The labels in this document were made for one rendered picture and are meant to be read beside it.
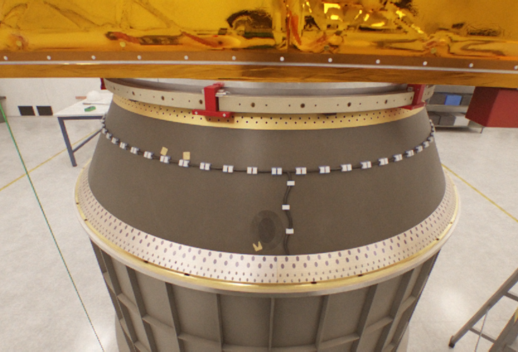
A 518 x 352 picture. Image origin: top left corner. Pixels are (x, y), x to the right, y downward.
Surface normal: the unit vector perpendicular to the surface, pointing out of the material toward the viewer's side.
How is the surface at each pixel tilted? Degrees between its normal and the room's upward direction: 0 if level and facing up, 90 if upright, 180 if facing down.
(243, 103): 90
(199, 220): 62
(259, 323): 90
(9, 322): 0
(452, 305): 0
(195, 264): 43
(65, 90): 90
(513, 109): 90
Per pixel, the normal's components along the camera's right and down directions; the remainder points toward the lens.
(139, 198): -0.43, -0.07
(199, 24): 0.00, 0.45
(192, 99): -0.30, 0.43
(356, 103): 0.30, 0.44
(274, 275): 0.01, -0.33
